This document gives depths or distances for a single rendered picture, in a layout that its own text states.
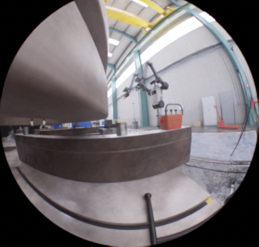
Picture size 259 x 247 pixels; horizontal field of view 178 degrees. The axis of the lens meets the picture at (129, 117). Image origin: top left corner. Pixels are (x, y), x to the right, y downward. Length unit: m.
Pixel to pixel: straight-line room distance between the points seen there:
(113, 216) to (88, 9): 1.21
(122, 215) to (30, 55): 0.61
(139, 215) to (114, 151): 0.44
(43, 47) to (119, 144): 0.57
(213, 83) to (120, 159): 7.11
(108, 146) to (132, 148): 0.17
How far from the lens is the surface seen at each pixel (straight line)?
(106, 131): 1.45
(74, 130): 2.30
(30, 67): 0.15
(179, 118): 0.75
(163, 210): 0.54
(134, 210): 0.54
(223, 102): 6.87
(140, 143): 0.59
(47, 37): 0.19
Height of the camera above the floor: 0.79
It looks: 2 degrees up
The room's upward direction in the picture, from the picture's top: 4 degrees counter-clockwise
